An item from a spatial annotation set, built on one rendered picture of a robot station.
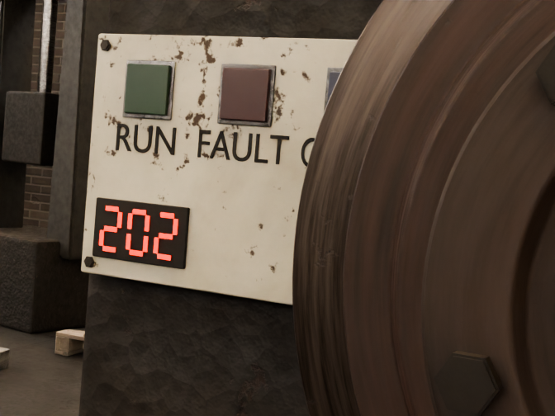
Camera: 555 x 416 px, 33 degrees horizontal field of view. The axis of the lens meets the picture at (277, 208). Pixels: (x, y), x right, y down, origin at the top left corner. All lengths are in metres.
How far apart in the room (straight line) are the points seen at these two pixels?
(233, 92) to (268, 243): 0.11
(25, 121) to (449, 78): 5.67
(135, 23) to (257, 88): 0.13
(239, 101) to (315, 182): 0.18
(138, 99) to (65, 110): 5.13
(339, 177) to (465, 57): 0.09
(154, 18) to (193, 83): 0.07
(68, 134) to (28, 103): 0.40
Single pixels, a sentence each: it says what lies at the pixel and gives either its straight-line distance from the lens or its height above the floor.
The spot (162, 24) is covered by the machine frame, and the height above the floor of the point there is 1.25.
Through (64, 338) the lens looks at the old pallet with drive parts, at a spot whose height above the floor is 0.10.
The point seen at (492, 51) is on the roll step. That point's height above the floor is 1.21.
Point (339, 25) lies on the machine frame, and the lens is 0.66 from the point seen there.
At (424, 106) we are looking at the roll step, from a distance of 0.45.
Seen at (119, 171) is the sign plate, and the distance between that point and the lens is 0.71.
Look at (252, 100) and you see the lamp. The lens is 0.65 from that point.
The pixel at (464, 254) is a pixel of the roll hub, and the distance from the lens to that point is 0.37.
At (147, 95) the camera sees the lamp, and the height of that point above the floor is 1.20.
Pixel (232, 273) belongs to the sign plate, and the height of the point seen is 1.08.
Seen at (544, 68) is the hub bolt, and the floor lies 1.20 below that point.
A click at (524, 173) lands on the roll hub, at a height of 1.16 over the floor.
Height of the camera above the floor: 1.16
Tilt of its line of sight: 3 degrees down
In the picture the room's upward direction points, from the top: 5 degrees clockwise
